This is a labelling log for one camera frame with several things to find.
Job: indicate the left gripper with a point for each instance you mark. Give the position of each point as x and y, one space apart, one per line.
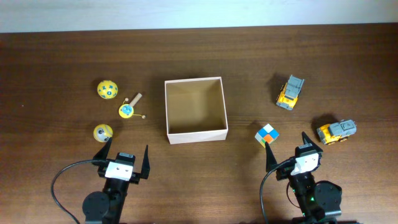
135 177

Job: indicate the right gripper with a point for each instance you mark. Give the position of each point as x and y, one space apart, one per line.
283 174

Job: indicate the two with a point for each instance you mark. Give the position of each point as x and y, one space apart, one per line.
266 134

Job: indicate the yellow grey tanker truck toy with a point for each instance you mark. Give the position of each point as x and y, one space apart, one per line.
336 132

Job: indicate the yellow grey dump truck toy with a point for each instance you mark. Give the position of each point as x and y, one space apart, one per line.
289 93

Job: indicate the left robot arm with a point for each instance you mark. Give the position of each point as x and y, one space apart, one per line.
106 206

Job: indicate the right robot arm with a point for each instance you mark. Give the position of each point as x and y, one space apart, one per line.
320 201

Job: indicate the yellow ball with eye face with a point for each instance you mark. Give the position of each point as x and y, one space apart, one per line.
102 132

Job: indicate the yellow wooden rattle drum toy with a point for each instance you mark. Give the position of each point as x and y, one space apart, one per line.
126 110

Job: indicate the yellow ball with blue letters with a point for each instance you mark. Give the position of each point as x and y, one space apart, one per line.
107 89

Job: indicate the pink cardboard box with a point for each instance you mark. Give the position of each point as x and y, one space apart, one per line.
195 110

